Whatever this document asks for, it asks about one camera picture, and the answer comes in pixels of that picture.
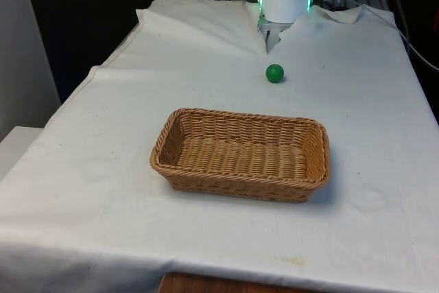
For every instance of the green ball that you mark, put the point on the green ball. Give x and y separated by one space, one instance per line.
274 73

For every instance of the wicker basket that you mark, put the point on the wicker basket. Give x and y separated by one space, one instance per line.
240 159

